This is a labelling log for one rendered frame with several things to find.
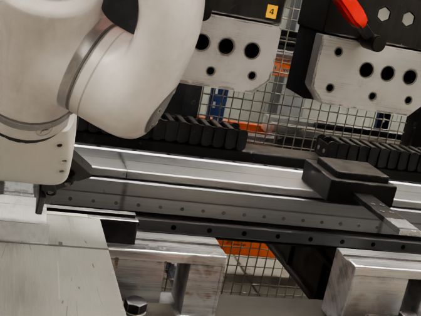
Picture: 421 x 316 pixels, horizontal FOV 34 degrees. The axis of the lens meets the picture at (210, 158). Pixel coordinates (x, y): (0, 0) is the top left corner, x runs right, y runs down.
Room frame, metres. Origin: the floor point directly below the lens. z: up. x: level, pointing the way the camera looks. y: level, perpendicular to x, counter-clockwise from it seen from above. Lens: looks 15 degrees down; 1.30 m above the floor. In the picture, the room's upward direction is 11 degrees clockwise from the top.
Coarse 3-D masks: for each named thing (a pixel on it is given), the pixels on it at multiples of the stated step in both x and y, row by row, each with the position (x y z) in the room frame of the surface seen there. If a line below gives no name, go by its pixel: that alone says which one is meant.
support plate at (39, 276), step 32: (64, 224) 0.72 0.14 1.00; (96, 224) 0.74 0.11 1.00; (0, 256) 0.61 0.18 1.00; (32, 256) 0.62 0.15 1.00; (64, 256) 0.64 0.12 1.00; (96, 256) 0.65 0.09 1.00; (0, 288) 0.55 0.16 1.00; (32, 288) 0.56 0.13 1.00; (64, 288) 0.57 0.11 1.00; (96, 288) 0.58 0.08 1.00
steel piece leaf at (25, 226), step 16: (0, 208) 0.72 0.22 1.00; (16, 208) 0.73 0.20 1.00; (32, 208) 0.74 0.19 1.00; (0, 224) 0.64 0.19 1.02; (16, 224) 0.65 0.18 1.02; (32, 224) 0.65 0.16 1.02; (48, 224) 0.66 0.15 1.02; (0, 240) 0.64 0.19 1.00; (16, 240) 0.65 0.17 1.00; (32, 240) 0.65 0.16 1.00
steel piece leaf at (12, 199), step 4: (0, 196) 0.76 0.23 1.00; (4, 196) 0.76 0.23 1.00; (8, 196) 0.76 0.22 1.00; (12, 196) 0.77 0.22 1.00; (16, 196) 0.77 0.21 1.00; (20, 196) 0.77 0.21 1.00; (0, 200) 0.75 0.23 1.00; (4, 200) 0.75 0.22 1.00; (8, 200) 0.75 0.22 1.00; (12, 200) 0.75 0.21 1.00; (16, 200) 0.76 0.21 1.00; (20, 200) 0.76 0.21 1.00; (24, 200) 0.76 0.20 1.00; (28, 200) 0.76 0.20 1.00; (32, 200) 0.77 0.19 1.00; (20, 204) 0.75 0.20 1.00; (24, 204) 0.75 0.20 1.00; (28, 204) 0.75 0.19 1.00; (32, 204) 0.75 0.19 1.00; (44, 204) 0.76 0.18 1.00
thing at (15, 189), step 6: (6, 186) 0.79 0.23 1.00; (12, 186) 0.79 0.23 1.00; (18, 186) 0.79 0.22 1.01; (24, 186) 0.80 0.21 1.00; (30, 186) 0.80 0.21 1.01; (6, 192) 0.77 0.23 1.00; (12, 192) 0.77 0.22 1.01; (18, 192) 0.77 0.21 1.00; (24, 192) 0.78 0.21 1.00; (30, 192) 0.78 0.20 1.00
